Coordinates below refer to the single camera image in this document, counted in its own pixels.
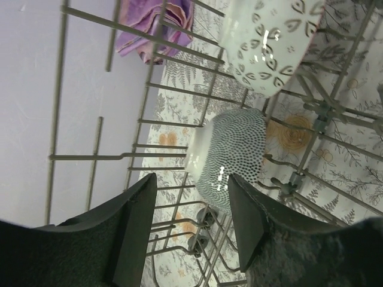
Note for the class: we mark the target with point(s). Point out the grey dotted bowl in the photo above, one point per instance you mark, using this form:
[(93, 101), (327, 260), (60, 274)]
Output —
[(231, 142)]

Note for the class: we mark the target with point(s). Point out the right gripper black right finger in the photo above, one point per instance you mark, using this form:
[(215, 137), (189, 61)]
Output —
[(278, 246)]

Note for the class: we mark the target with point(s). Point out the purple crumpled cloth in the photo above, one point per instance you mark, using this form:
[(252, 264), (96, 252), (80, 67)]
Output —
[(144, 16)]

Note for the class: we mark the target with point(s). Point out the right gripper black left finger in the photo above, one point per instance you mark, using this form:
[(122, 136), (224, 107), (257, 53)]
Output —
[(105, 246)]

